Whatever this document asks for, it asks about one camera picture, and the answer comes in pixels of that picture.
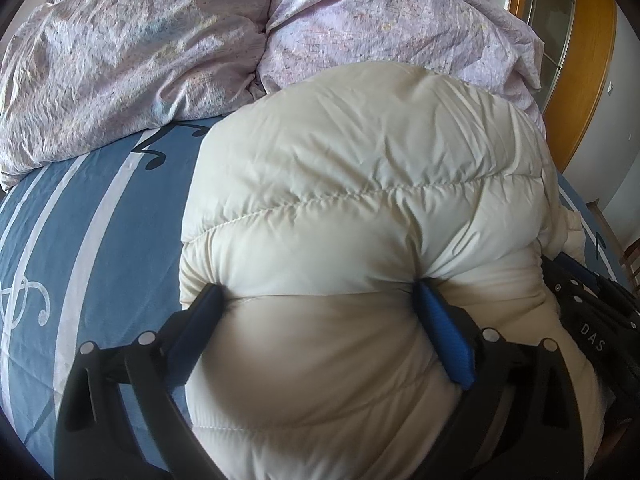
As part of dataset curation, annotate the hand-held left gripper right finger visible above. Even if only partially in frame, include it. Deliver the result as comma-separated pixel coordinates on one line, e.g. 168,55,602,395
412,280,587,480

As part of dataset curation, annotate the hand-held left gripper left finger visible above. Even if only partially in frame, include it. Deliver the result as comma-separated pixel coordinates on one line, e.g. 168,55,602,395
52,284,226,480

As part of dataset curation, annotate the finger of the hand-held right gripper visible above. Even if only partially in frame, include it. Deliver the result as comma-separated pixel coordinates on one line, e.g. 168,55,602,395
542,252,601,306

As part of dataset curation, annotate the cream quilted down jacket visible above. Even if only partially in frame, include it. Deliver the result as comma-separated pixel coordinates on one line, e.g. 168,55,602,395
179,62,608,480

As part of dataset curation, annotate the wooden chair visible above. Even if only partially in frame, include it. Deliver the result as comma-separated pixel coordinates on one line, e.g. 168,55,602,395
619,237,640,288

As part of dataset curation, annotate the blue striped bed sheet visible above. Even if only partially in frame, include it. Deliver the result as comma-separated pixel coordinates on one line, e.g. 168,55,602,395
0,115,628,480

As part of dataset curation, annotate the wooden wardrobe with glass door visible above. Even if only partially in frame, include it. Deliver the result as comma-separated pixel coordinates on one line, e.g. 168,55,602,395
505,0,622,173

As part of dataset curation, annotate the pink floral duvet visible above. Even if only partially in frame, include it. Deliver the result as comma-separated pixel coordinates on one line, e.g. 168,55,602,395
0,0,546,192

